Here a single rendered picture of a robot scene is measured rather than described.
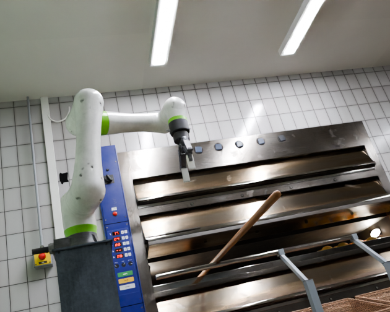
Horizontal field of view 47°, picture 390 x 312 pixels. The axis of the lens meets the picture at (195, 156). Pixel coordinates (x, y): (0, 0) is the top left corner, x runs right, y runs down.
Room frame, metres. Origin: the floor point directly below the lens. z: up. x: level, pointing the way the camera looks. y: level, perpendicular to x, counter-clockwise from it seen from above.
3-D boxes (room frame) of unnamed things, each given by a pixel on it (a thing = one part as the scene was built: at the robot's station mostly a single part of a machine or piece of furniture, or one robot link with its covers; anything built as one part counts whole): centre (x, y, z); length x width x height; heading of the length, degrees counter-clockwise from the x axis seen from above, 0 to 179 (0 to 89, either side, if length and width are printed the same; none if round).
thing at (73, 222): (1.68, 0.51, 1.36); 0.16 x 0.13 x 0.19; 33
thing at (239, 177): (2.99, -0.42, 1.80); 1.79 x 0.11 x 0.19; 106
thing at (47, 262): (2.52, 1.01, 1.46); 0.10 x 0.07 x 0.10; 106
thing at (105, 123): (1.74, 0.44, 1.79); 0.18 x 0.13 x 0.12; 123
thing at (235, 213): (2.99, -0.42, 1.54); 1.79 x 0.11 x 0.19; 106
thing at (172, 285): (3.01, -0.41, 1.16); 1.80 x 0.06 x 0.04; 106
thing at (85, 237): (1.68, 0.57, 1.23); 0.26 x 0.15 x 0.06; 107
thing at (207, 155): (3.01, -0.41, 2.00); 1.80 x 0.08 x 0.21; 106
